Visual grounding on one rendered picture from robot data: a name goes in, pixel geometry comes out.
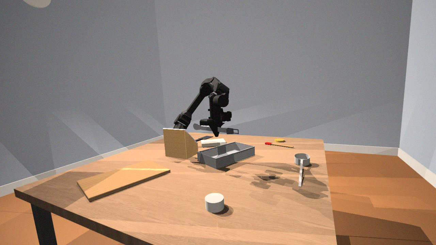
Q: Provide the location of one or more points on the grey saucepan with long handle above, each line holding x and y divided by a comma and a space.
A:
301, 159

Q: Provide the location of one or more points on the white rectangular block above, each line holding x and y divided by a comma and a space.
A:
213, 142

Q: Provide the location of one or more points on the white short cylinder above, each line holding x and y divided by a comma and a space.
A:
214, 202

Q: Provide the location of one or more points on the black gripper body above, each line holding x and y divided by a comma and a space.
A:
211, 120

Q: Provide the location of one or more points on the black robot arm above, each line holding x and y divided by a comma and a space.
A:
219, 100

